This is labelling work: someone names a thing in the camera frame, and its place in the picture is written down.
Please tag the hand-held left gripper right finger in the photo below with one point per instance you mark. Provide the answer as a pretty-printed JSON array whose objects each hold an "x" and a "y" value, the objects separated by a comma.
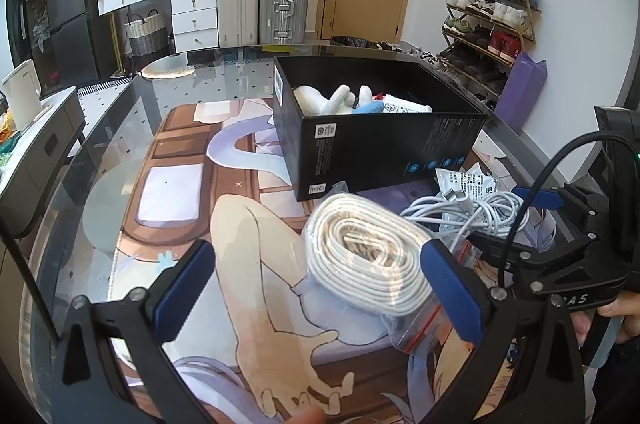
[{"x": 452, "y": 291}]

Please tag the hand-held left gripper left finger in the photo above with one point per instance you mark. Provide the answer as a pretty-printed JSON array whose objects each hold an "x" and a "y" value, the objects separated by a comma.
[{"x": 182, "y": 291}]

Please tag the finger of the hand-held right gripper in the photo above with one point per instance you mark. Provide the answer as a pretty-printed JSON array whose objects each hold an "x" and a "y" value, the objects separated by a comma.
[
  {"x": 505, "y": 249},
  {"x": 540, "y": 198}
]

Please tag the bag of white laces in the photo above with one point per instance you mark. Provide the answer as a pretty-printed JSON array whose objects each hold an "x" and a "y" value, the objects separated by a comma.
[{"x": 370, "y": 254}]

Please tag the black cardboard box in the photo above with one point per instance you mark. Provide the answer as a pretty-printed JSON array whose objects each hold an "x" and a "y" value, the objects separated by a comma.
[{"x": 380, "y": 153}]

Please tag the white tissue pack red wrapper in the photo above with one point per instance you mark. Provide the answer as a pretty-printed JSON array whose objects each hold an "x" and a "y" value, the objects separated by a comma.
[{"x": 407, "y": 104}]

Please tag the blue soft toy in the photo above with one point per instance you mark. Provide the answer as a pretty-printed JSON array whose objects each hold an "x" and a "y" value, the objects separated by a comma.
[{"x": 369, "y": 107}]

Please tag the person's right hand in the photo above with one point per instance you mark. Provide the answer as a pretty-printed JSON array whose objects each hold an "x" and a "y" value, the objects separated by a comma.
[{"x": 625, "y": 308}]

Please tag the white printed packet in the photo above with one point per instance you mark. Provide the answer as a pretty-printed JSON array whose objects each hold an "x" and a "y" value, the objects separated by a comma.
[{"x": 467, "y": 184}]

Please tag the printed desk mat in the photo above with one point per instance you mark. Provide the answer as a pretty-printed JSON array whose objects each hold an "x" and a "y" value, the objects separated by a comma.
[{"x": 175, "y": 184}]

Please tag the purple paper bag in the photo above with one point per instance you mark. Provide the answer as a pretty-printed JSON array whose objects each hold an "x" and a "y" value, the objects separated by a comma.
[{"x": 520, "y": 91}]

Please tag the shoe rack with shoes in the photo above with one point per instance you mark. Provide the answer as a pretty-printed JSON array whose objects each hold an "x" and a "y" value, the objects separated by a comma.
[{"x": 492, "y": 23}]

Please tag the grey side cart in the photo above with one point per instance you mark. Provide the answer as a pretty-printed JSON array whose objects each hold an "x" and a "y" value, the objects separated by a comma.
[{"x": 35, "y": 163}]

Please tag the shoes on floor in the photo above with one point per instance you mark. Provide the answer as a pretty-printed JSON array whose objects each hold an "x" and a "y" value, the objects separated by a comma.
[{"x": 380, "y": 46}]

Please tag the pile of colourful cloths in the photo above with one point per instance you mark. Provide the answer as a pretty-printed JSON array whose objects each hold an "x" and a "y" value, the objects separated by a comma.
[{"x": 4, "y": 138}]

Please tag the white electric kettle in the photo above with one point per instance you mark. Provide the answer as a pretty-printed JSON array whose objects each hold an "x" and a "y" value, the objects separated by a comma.
[{"x": 22, "y": 96}]

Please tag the woven laundry basket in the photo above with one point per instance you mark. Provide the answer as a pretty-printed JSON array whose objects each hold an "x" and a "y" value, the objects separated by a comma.
[{"x": 146, "y": 34}]

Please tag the white vanity desk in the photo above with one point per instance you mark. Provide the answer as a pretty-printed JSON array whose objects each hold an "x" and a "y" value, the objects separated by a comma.
[{"x": 185, "y": 11}]

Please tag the white suitcase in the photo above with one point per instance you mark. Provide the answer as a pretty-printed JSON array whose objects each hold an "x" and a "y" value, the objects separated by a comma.
[{"x": 237, "y": 3}]

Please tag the black refrigerator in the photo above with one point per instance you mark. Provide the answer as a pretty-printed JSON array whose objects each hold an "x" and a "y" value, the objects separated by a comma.
[{"x": 80, "y": 8}]

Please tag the silver suitcase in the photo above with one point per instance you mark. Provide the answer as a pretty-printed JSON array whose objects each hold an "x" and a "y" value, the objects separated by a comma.
[{"x": 284, "y": 3}]

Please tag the dark glass cabinet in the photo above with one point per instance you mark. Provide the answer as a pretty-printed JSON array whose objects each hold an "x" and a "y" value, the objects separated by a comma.
[{"x": 22, "y": 13}]

